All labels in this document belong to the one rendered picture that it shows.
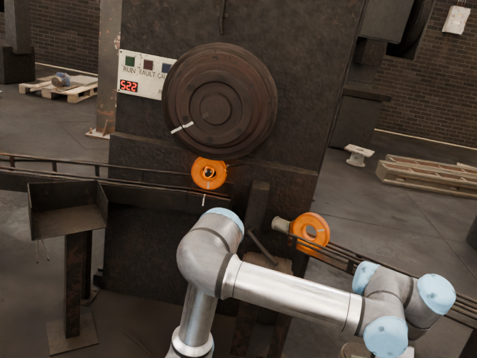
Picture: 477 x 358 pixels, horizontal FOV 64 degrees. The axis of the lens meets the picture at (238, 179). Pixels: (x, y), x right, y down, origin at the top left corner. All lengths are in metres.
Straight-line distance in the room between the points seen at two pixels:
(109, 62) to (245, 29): 2.90
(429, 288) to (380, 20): 5.03
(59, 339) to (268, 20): 1.64
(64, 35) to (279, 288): 8.15
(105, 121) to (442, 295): 4.08
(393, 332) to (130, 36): 1.47
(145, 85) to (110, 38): 2.67
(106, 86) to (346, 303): 3.97
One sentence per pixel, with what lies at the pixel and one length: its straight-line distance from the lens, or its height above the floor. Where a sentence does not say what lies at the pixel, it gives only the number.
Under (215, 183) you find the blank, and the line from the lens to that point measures 1.68.
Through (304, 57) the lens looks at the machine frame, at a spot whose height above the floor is 1.35.
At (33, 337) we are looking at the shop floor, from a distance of 2.04.
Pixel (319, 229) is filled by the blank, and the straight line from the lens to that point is 1.55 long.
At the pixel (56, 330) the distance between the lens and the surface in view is 2.04.
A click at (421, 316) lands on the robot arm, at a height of 0.93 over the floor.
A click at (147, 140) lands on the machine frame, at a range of 1.78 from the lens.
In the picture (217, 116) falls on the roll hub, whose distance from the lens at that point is 1.47.
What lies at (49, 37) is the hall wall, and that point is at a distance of 8.83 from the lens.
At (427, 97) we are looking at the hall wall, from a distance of 8.22.
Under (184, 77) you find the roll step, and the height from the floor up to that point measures 1.20.
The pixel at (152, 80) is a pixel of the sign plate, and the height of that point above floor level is 1.14.
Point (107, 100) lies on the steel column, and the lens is 4.50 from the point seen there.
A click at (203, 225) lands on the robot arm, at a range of 0.87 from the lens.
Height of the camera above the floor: 1.42
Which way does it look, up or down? 22 degrees down
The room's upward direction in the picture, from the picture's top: 11 degrees clockwise
